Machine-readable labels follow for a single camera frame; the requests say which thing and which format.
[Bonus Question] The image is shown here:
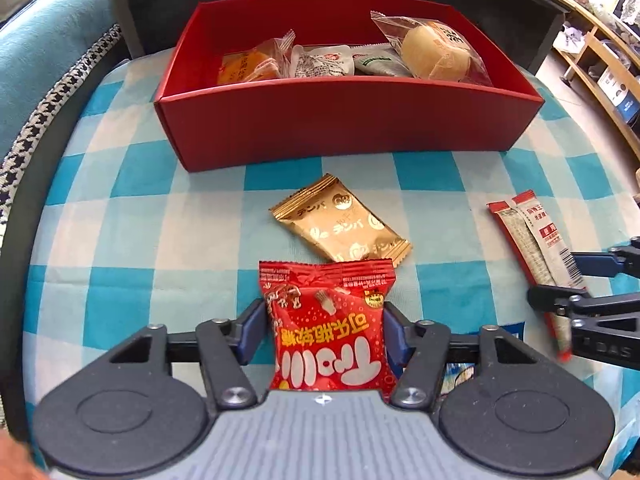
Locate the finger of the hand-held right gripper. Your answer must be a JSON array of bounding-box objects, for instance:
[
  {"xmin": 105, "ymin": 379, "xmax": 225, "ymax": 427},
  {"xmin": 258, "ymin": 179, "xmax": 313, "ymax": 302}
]
[
  {"xmin": 570, "ymin": 237, "xmax": 640, "ymax": 278},
  {"xmin": 527, "ymin": 285, "xmax": 640, "ymax": 322}
]

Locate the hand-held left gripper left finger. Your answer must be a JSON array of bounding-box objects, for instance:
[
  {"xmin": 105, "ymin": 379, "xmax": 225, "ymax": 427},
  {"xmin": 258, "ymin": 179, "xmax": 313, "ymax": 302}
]
[{"xmin": 107, "ymin": 298, "xmax": 267, "ymax": 409}]

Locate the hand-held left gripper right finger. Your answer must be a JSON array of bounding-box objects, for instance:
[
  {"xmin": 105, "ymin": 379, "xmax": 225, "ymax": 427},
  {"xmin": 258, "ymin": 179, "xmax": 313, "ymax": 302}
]
[{"xmin": 382, "ymin": 300, "xmax": 543, "ymax": 409}]

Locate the red white stick packet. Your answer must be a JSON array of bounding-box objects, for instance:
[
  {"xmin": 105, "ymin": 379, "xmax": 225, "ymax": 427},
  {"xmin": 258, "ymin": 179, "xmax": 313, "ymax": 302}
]
[{"xmin": 486, "ymin": 190, "xmax": 588, "ymax": 363}]

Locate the red snack packet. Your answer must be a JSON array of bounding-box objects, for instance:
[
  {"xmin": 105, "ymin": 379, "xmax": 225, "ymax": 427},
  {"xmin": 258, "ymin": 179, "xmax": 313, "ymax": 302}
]
[{"xmin": 258, "ymin": 258, "xmax": 398, "ymax": 406}]

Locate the red cardboard box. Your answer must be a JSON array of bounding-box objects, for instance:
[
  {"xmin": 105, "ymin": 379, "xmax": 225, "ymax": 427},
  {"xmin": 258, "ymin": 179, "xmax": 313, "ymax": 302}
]
[{"xmin": 153, "ymin": 0, "xmax": 546, "ymax": 173}]

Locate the bun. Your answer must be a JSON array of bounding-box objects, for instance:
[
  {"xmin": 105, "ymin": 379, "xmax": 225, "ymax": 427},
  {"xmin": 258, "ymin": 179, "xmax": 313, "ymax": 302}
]
[{"xmin": 370, "ymin": 10, "xmax": 495, "ymax": 87}]

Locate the orange snack packet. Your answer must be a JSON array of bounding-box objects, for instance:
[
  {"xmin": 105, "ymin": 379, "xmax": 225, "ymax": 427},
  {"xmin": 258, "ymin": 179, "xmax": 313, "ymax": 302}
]
[{"xmin": 216, "ymin": 30, "xmax": 297, "ymax": 86}]

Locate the white packet red label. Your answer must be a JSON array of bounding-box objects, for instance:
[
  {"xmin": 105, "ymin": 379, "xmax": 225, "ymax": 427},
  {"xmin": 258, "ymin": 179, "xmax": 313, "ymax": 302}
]
[{"xmin": 289, "ymin": 44, "xmax": 357, "ymax": 79}]

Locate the blue white packet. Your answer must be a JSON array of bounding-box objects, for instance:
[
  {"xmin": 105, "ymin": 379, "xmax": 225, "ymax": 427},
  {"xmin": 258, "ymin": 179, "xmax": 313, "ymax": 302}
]
[{"xmin": 442, "ymin": 360, "xmax": 483, "ymax": 398}]

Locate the gold snack packet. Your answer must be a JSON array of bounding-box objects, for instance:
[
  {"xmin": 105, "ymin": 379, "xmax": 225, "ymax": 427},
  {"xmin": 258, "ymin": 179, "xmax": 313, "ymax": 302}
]
[{"xmin": 270, "ymin": 173, "xmax": 412, "ymax": 270}]

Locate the blue white checked blanket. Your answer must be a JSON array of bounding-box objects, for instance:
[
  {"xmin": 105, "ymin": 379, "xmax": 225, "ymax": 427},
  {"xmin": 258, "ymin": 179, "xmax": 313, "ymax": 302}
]
[{"xmin": 22, "ymin": 55, "xmax": 640, "ymax": 478}]

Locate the wooden shelf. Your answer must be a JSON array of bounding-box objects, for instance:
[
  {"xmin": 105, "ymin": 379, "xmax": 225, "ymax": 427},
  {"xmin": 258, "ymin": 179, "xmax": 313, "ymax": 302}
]
[{"xmin": 475, "ymin": 0, "xmax": 640, "ymax": 161}]

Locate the white packet green label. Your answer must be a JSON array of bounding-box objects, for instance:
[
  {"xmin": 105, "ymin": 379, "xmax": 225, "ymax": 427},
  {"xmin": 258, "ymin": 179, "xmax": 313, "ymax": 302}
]
[{"xmin": 350, "ymin": 44, "xmax": 416, "ymax": 78}]

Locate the houndstooth cloth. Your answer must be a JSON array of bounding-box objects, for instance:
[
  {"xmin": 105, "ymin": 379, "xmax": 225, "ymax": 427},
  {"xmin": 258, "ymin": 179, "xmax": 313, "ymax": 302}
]
[{"xmin": 0, "ymin": 22, "xmax": 123, "ymax": 226}]

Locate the teal sofa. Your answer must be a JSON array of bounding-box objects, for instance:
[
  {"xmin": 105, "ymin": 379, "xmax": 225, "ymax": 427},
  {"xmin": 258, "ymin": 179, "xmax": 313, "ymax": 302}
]
[{"xmin": 0, "ymin": 0, "xmax": 121, "ymax": 161}]

